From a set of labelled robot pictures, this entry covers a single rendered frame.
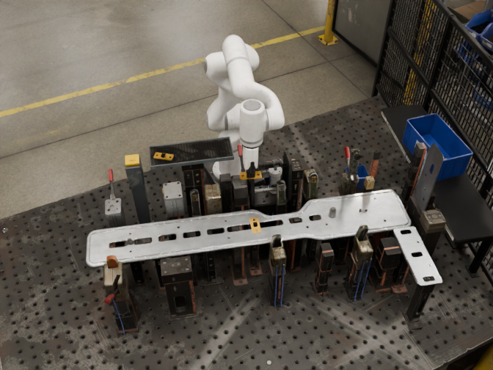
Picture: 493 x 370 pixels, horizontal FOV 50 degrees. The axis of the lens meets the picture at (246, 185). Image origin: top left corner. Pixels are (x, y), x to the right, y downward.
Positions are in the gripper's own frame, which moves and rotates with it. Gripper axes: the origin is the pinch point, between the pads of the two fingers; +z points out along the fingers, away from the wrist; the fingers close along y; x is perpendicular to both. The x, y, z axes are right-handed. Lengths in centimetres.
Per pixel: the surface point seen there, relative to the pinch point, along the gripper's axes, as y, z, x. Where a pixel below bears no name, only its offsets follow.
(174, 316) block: 24, 62, -35
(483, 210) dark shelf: 5, 28, 101
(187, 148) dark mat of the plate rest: -34.3, 18.0, -24.4
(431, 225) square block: 12, 27, 75
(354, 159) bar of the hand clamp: -19, 16, 48
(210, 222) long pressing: -3.2, 33.3, -16.2
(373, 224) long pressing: 5, 32, 53
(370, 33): -250, 96, 132
